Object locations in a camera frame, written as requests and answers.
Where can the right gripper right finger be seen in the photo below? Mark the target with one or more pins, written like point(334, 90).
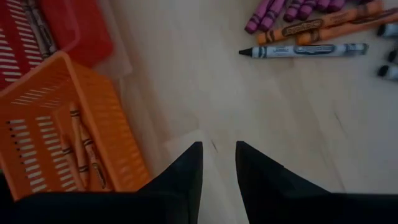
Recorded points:
point(270, 199)

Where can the orange slotted basket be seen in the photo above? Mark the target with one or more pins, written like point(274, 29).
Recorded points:
point(118, 140)

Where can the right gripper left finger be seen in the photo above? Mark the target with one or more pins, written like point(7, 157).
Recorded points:
point(177, 196)

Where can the red slotted basket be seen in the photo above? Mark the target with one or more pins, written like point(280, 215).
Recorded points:
point(77, 31)

